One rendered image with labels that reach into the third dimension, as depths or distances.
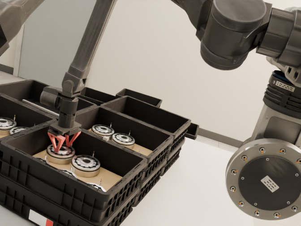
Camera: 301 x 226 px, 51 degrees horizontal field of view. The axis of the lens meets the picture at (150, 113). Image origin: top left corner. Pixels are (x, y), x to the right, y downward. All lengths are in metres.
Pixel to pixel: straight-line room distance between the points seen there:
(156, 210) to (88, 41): 0.69
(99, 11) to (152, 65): 3.07
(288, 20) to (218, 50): 0.11
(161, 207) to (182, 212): 0.09
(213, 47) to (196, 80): 3.56
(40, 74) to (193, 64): 2.10
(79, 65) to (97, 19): 0.16
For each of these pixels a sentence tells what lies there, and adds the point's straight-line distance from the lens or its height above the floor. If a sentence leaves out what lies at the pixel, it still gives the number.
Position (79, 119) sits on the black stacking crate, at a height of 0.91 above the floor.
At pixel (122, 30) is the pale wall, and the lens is 4.18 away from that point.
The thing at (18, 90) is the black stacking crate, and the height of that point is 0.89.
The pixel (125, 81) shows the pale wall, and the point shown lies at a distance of 4.24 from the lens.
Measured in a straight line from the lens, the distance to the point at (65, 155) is 1.20.
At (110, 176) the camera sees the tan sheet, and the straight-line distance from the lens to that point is 1.19.
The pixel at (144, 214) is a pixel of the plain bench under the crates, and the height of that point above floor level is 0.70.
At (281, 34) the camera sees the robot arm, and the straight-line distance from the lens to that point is 0.52.
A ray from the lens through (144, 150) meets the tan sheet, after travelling 1.43.
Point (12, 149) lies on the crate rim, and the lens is 1.06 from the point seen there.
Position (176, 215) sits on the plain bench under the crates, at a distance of 1.32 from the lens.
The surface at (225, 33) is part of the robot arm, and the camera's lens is 0.49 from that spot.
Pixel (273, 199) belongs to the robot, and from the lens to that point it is 0.82.
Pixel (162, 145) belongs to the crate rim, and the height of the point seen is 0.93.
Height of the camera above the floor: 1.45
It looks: 19 degrees down
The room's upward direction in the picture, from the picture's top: 15 degrees clockwise
